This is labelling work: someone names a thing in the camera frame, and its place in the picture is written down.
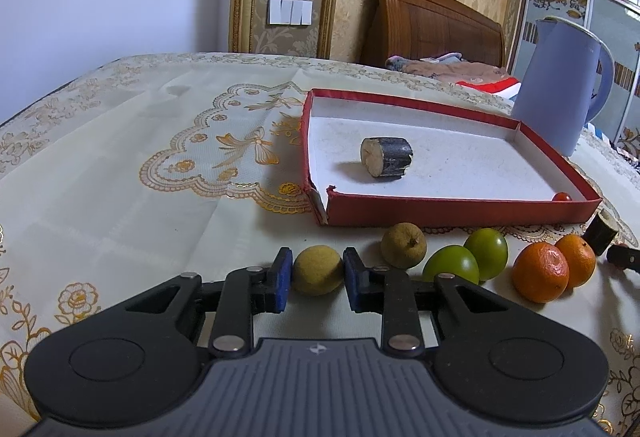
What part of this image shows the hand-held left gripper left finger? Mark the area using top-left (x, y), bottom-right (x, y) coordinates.
top-left (120, 246), bottom-right (294, 361)

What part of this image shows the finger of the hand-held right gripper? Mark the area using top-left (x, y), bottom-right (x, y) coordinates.
top-left (606, 244), bottom-right (640, 274)

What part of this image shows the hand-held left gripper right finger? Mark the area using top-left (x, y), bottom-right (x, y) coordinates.
top-left (344, 246), bottom-right (507, 359)

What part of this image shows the round tan longan fruit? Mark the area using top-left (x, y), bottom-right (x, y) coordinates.
top-left (291, 244), bottom-right (346, 294)

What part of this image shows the notched dark sugarcane piece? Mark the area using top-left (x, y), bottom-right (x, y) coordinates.
top-left (584, 210), bottom-right (617, 255)

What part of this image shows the orange tangerine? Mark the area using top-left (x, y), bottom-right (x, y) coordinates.
top-left (512, 242), bottom-right (570, 304)
top-left (554, 233), bottom-right (597, 288)

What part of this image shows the brown stemmed longan fruit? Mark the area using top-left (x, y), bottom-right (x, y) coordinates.
top-left (381, 222), bottom-right (428, 269)

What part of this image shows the green jujube fruit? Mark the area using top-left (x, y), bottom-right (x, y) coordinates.
top-left (463, 227), bottom-right (509, 281)
top-left (422, 244), bottom-right (480, 285)

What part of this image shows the red shallow box tray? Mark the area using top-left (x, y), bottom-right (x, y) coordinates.
top-left (300, 88), bottom-right (604, 227)

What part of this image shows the dark floral cloth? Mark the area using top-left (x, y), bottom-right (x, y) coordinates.
top-left (616, 127), bottom-right (640, 169)

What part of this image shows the small dark sugarcane piece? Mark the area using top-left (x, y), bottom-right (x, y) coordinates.
top-left (360, 136), bottom-right (414, 180)

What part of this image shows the cream gold embroidered tablecloth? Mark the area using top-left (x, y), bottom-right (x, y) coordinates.
top-left (0, 52), bottom-right (640, 437)

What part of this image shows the blue electric kettle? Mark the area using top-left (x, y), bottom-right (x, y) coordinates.
top-left (511, 16), bottom-right (615, 157)

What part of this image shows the striped red blue blanket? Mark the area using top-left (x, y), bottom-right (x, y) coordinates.
top-left (455, 77), bottom-right (522, 102)

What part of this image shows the pink brown blanket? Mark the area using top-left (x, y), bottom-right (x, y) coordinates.
top-left (385, 52), bottom-right (516, 90)

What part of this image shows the wooden bed headboard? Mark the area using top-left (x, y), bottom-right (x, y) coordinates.
top-left (361, 0), bottom-right (506, 68)

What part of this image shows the white wall light switch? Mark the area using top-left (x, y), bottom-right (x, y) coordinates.
top-left (268, 0), bottom-right (314, 26)

